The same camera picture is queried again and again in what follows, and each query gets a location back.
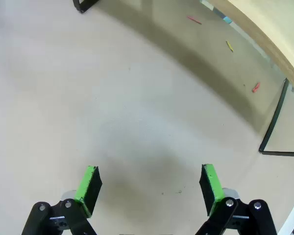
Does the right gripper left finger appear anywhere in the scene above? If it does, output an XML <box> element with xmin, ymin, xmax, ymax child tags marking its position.
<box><xmin>21</xmin><ymin>165</ymin><xmax>103</xmax><ymax>235</ymax></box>

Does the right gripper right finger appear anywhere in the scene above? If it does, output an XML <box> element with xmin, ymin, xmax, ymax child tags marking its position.
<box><xmin>195</xmin><ymin>164</ymin><xmax>277</xmax><ymax>235</ymax></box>

